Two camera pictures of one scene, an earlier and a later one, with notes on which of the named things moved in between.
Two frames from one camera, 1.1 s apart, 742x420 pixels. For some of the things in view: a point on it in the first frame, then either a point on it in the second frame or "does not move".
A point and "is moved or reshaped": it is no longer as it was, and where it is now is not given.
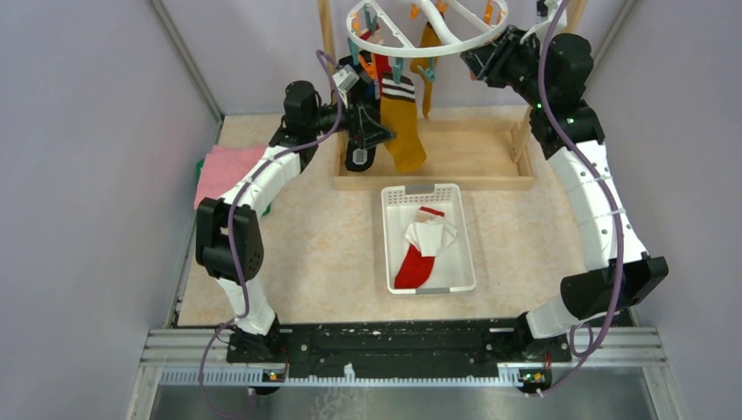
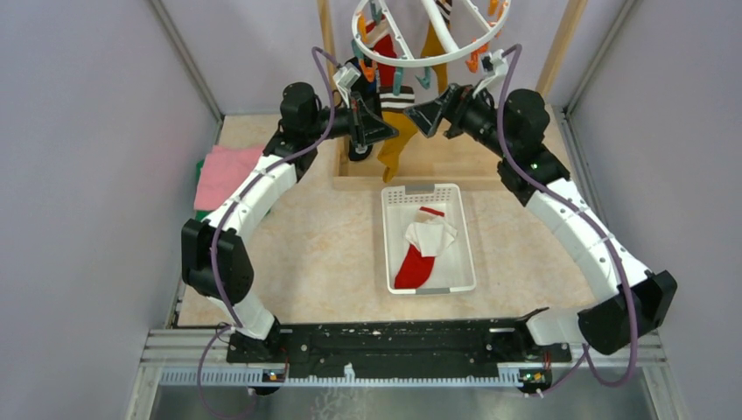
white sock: (430, 237) does not move
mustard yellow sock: (431, 37) -> (433, 45)
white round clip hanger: (436, 17) is moved or reshaped
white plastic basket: (452, 271) does not move
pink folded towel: (222, 166) does not move
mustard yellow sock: (399, 115) is moved or reshaped
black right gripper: (488, 61) -> (451, 107)
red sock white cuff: (416, 267) does not move
